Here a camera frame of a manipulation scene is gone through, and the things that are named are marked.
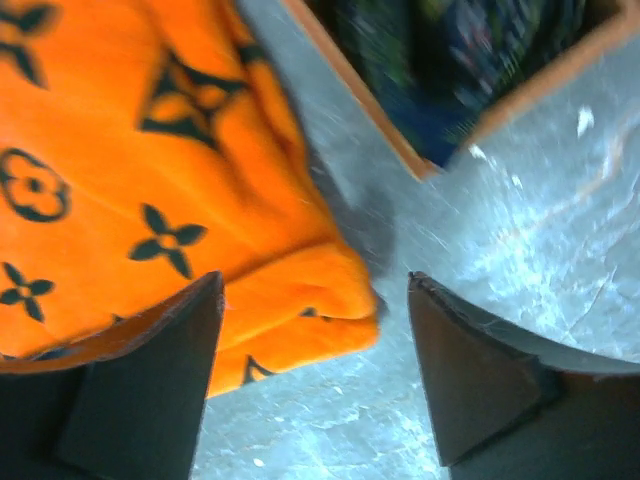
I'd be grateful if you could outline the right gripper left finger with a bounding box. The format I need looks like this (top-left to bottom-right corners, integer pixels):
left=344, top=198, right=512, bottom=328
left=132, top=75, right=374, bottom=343
left=1, top=272, right=224, bottom=479

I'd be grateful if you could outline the orange patterned pillowcase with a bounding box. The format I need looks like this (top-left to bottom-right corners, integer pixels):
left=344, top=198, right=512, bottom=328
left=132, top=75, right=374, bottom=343
left=1, top=1, right=378, bottom=395

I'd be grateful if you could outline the brown wooden divided tray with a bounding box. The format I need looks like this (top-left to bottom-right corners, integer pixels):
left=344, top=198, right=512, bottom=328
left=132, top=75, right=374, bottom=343
left=283, top=0, right=639, bottom=180

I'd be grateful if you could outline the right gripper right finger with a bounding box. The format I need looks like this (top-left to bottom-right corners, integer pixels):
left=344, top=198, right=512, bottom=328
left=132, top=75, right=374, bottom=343
left=408, top=272, right=639, bottom=479

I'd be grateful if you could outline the small black round object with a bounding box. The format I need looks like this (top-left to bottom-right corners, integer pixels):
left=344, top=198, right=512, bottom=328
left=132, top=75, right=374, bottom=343
left=308, top=1, right=595, bottom=167

